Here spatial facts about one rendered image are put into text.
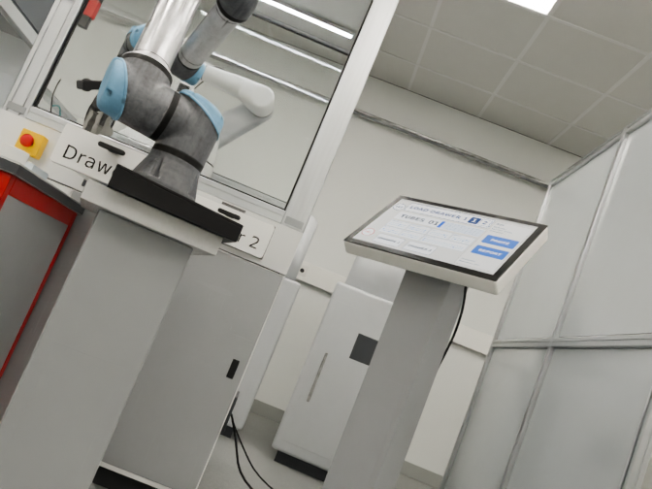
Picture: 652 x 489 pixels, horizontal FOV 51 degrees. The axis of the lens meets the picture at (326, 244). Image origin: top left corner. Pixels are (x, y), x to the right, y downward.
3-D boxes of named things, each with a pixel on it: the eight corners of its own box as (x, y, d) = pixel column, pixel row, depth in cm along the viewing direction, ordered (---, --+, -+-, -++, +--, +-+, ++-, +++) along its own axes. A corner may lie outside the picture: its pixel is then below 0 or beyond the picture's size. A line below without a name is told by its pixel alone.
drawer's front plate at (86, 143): (151, 202, 183) (168, 164, 184) (48, 159, 181) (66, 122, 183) (152, 203, 184) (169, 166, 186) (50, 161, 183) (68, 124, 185)
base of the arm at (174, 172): (201, 212, 145) (220, 171, 147) (136, 179, 138) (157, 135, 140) (178, 212, 158) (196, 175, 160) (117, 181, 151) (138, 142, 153)
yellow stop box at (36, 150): (34, 156, 209) (44, 135, 210) (12, 147, 209) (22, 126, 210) (39, 160, 214) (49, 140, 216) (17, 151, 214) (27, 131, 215)
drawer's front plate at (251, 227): (261, 258, 216) (275, 226, 217) (175, 223, 214) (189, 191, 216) (261, 259, 217) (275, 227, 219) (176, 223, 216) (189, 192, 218)
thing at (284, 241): (285, 275, 217) (303, 233, 220) (-19, 149, 213) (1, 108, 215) (278, 290, 311) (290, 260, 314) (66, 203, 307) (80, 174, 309)
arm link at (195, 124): (211, 168, 147) (238, 113, 149) (154, 136, 141) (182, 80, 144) (194, 172, 158) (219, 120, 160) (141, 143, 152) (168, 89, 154)
